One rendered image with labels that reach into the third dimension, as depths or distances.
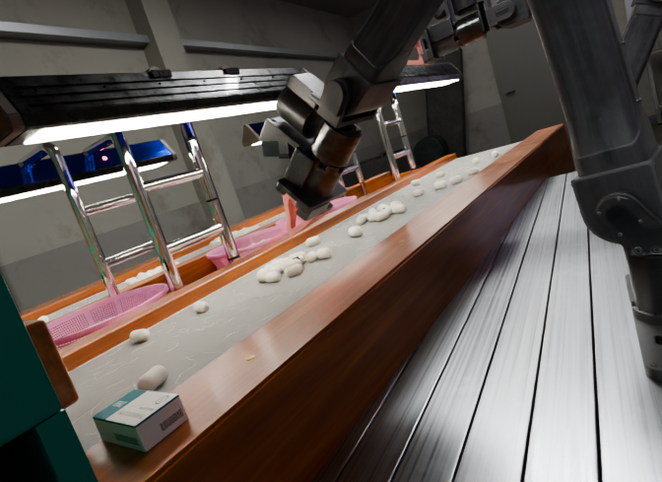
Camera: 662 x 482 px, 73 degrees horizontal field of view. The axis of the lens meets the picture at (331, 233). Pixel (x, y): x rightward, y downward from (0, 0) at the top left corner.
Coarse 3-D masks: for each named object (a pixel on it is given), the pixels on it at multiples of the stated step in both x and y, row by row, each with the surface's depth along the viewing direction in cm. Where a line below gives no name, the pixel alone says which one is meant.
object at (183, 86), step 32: (0, 96) 49; (32, 96) 52; (64, 96) 54; (96, 96) 57; (128, 96) 61; (160, 96) 64; (192, 96) 68; (224, 96) 73; (256, 96) 79; (0, 128) 50; (32, 128) 50
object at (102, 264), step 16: (48, 144) 93; (96, 144) 108; (32, 160) 98; (64, 160) 93; (64, 176) 93; (80, 208) 94; (96, 208) 97; (112, 208) 101; (80, 224) 94; (96, 240) 96; (96, 256) 95; (112, 256) 98; (128, 256) 101; (112, 288) 97
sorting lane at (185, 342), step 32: (480, 160) 156; (448, 192) 108; (352, 224) 108; (384, 224) 94; (288, 256) 93; (352, 256) 75; (224, 288) 82; (256, 288) 74; (288, 288) 68; (192, 320) 67; (224, 320) 62; (256, 320) 57; (128, 352) 61; (160, 352) 57; (192, 352) 53; (224, 352) 49; (96, 384) 52; (128, 384) 49; (160, 384) 46
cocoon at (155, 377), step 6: (156, 366) 46; (162, 366) 46; (150, 372) 45; (156, 372) 45; (162, 372) 46; (144, 378) 44; (150, 378) 44; (156, 378) 45; (162, 378) 45; (138, 384) 44; (144, 384) 44; (150, 384) 44; (156, 384) 45; (150, 390) 44
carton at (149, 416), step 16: (128, 400) 33; (144, 400) 32; (160, 400) 31; (176, 400) 31; (96, 416) 32; (112, 416) 31; (128, 416) 30; (144, 416) 29; (160, 416) 30; (176, 416) 31; (112, 432) 30; (128, 432) 29; (144, 432) 29; (160, 432) 29; (144, 448) 29
